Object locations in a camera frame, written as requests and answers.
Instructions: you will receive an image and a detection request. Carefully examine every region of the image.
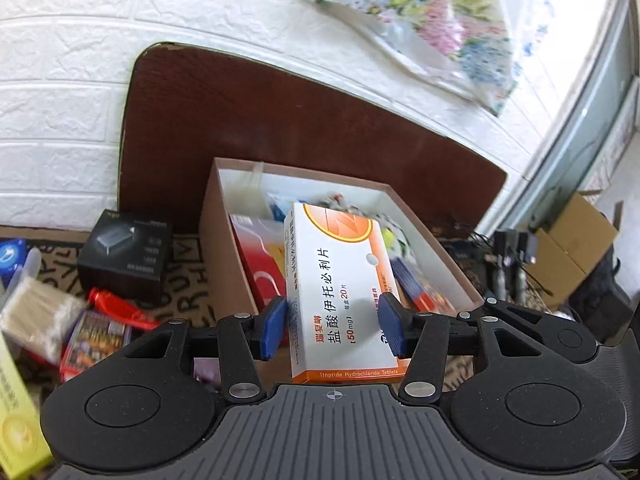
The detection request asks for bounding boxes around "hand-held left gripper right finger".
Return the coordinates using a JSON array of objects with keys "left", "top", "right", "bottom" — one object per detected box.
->
[{"left": 378, "top": 292, "right": 598, "bottom": 406}]

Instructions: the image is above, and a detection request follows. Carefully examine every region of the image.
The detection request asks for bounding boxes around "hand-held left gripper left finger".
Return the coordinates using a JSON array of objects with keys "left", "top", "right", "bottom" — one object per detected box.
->
[{"left": 122, "top": 297, "right": 288, "bottom": 403}]

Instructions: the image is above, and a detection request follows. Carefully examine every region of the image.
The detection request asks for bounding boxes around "white and orange medicine box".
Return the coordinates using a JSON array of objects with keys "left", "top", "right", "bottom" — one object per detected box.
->
[{"left": 283, "top": 201, "right": 412, "bottom": 385}]

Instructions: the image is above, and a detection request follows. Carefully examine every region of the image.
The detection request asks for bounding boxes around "brown cardboard box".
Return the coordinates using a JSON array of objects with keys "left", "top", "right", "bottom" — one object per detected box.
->
[{"left": 199, "top": 157, "right": 487, "bottom": 322}]

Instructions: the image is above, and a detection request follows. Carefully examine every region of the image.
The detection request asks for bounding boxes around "blue and red packet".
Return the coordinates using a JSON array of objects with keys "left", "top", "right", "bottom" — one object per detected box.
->
[{"left": 389, "top": 256, "right": 457, "bottom": 312}]

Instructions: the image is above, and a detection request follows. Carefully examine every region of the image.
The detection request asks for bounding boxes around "red and white box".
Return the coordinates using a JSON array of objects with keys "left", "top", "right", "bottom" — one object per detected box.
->
[{"left": 229, "top": 213, "right": 289, "bottom": 317}]

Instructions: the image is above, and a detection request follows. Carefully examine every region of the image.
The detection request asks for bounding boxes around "purple packet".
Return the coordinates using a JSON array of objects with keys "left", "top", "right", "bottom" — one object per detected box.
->
[{"left": 194, "top": 359, "right": 222, "bottom": 398}]

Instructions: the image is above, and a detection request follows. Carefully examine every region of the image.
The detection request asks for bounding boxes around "lettered beige mat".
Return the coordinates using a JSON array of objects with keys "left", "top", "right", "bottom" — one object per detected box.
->
[{"left": 0, "top": 225, "right": 236, "bottom": 391}]

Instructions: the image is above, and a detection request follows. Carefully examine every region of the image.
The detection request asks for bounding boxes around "red plastic tool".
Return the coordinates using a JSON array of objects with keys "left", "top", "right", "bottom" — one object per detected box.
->
[{"left": 87, "top": 287, "right": 162, "bottom": 332}]

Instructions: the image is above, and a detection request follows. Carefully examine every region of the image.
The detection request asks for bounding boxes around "black product box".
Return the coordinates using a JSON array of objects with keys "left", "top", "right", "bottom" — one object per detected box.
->
[{"left": 76, "top": 208, "right": 174, "bottom": 307}]

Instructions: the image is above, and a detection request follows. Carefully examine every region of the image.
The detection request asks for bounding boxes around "colourful printed packet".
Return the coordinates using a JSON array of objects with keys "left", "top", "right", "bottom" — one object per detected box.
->
[{"left": 59, "top": 309, "right": 135, "bottom": 384}]

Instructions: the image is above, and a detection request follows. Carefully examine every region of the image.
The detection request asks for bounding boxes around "open cardboard carton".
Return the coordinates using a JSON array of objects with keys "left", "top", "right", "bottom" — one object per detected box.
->
[{"left": 524, "top": 191, "right": 621, "bottom": 312}]

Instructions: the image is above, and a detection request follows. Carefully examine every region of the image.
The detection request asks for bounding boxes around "black bag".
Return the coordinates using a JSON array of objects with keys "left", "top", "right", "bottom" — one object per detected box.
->
[{"left": 567, "top": 247, "right": 637, "bottom": 343}]

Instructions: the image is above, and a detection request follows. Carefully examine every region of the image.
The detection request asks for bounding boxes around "clear cotton swab box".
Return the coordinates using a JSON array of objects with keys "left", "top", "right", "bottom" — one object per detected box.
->
[{"left": 0, "top": 279, "right": 87, "bottom": 367}]

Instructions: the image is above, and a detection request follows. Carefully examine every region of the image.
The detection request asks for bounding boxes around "blue round-print packet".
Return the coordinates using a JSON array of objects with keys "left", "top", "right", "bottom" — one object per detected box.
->
[{"left": 0, "top": 238, "right": 29, "bottom": 292}]

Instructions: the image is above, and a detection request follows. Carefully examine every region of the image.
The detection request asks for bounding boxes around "yellow-green box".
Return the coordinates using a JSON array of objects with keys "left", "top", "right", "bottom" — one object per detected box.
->
[{"left": 0, "top": 334, "right": 54, "bottom": 480}]

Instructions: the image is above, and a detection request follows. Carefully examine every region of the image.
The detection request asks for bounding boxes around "floral plastic bag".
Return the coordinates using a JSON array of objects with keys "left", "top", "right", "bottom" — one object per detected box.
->
[{"left": 314, "top": 0, "right": 522, "bottom": 117}]

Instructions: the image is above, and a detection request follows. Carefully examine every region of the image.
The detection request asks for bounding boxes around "black device with cables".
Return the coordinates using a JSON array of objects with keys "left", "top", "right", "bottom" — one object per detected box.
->
[{"left": 472, "top": 228, "right": 542, "bottom": 306}]

